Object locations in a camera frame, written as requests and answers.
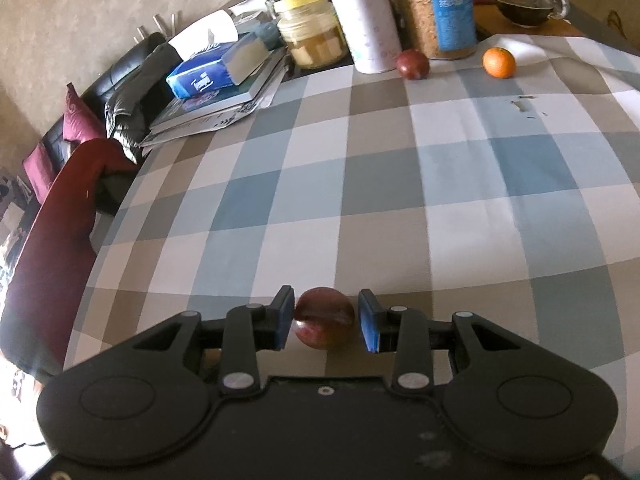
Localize blue tissue pack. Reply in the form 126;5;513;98
166;42;236;100

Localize wooden board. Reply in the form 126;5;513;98
472;2;586;41

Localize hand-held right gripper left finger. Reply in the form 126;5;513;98
131;285;296;393

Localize magenta cushion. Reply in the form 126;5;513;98
62;82;108;143
22;140;56;201

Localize checked tablecloth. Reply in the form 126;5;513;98
62;34;640;376

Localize red chair cover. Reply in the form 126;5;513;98
0;139;138;381

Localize dark red plum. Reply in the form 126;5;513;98
292;286;357;351
396;49;431;81

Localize white folded paper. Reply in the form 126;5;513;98
167;7;241;56

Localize white thermos purple lid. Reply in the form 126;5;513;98
320;0;403;75

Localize yellow lid glass jar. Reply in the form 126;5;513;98
273;0;349;71

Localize black leather sofa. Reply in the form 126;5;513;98
42;32;168;216

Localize grey metal rods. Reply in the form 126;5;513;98
134;10;182;45

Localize clear cereal jar blue label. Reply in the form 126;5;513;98
397;0;478;61

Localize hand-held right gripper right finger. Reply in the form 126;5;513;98
357;288;538;393

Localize orange mandarin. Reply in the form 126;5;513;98
482;46;517;80

